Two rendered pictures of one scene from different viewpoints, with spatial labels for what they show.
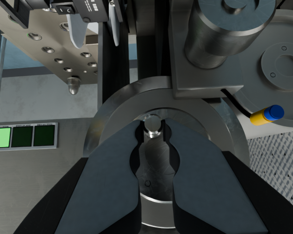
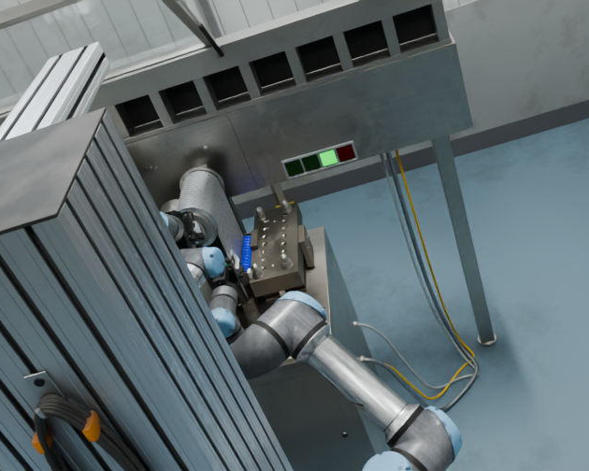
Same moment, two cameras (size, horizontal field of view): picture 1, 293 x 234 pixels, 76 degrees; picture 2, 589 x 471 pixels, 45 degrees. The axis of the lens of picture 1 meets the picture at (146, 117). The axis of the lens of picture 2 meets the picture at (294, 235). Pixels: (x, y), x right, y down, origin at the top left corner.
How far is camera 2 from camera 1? 2.05 m
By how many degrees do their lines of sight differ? 24
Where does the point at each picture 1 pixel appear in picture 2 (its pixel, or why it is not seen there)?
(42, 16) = (272, 255)
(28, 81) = (563, 95)
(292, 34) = not seen: hidden behind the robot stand
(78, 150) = (264, 164)
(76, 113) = not seen: hidden behind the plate
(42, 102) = (519, 58)
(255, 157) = not seen: hidden behind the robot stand
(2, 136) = (326, 159)
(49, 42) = (280, 241)
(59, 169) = (273, 148)
